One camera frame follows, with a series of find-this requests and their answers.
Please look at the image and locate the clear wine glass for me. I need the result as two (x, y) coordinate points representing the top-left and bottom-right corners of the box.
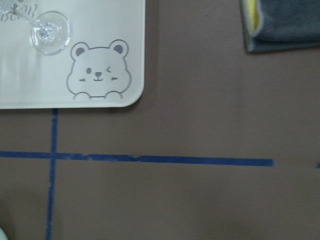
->
(0, 0), (72, 56)

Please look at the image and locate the green bowl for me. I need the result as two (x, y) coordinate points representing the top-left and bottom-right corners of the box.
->
(0, 228), (9, 240)

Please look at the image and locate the cream bear tray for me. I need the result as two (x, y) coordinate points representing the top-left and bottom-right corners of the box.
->
(0, 0), (146, 109)

